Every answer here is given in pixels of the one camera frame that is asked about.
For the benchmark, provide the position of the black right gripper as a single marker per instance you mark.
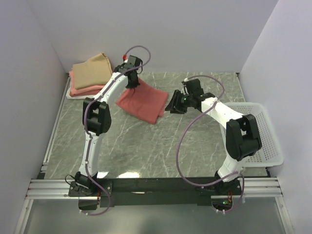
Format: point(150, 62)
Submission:
point(173, 106)

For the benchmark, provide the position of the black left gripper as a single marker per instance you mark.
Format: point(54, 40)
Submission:
point(134, 85)

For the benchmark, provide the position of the red t-shirt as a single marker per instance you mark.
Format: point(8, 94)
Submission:
point(143, 102)

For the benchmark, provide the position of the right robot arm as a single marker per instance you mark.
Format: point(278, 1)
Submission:
point(242, 133)

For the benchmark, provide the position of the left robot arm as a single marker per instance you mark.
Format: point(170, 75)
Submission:
point(96, 120)

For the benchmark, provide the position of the folded tan t-shirt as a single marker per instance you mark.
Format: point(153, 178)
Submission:
point(98, 65)

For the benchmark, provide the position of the folded pink t-shirt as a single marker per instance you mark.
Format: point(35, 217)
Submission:
point(83, 85)

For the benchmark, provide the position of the folded white t-shirt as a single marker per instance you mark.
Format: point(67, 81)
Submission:
point(69, 97)

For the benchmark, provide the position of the black base beam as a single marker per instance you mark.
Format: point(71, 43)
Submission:
point(150, 191)

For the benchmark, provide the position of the white plastic basket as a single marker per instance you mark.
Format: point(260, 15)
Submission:
point(270, 154)

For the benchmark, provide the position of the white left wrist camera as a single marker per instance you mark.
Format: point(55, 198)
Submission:
point(125, 57)

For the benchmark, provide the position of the aluminium frame rail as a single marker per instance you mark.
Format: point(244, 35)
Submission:
point(59, 189)

